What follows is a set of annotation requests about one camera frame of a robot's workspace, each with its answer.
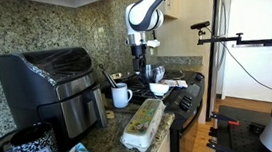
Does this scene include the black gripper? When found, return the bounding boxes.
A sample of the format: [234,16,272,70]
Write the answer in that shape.
[130,43,151,76]

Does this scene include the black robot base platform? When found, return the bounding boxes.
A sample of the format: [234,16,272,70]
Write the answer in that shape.
[201,99,272,152]

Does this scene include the black electric stove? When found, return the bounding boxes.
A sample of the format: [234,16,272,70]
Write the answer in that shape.
[100,63,214,152]

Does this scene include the black stove knob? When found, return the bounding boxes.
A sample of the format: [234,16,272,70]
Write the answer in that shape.
[181,95,194,106]
[178,101,190,113]

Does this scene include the stainless steel pot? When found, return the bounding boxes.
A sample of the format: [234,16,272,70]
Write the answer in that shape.
[141,62,165,85]

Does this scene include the white ceramic mug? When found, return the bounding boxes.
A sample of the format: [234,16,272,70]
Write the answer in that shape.
[110,81,135,110]

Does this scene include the patterned kitchen towel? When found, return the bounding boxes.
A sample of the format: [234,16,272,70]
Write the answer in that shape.
[151,63,189,92]

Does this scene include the grey organic egg carton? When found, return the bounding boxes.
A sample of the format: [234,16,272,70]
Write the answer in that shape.
[116,96,171,152]

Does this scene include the wooden base cabinet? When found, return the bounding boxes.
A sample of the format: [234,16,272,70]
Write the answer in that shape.
[147,131,173,152]

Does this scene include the stainless steel refrigerator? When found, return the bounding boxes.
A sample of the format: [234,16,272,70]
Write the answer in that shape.
[206,0,272,108]

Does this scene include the black steel air fryer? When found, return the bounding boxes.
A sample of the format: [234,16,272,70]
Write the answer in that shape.
[0,43,112,152]

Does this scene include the white wall outlet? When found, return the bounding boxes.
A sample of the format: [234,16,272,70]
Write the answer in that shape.
[148,46,156,57]

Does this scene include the metal wire rack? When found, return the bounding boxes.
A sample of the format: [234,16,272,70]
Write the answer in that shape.
[127,76,179,103]

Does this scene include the coil burner with chrome ring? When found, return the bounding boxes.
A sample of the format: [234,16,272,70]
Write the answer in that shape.
[162,68,187,83]
[136,84,172,102]

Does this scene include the black camera on stand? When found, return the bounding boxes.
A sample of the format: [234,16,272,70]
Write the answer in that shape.
[189,20,212,32]

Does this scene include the black camera cable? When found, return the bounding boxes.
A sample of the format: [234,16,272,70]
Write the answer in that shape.
[206,21,272,99]

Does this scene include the black camera stand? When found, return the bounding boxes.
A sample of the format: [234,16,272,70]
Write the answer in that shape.
[195,22,272,123]

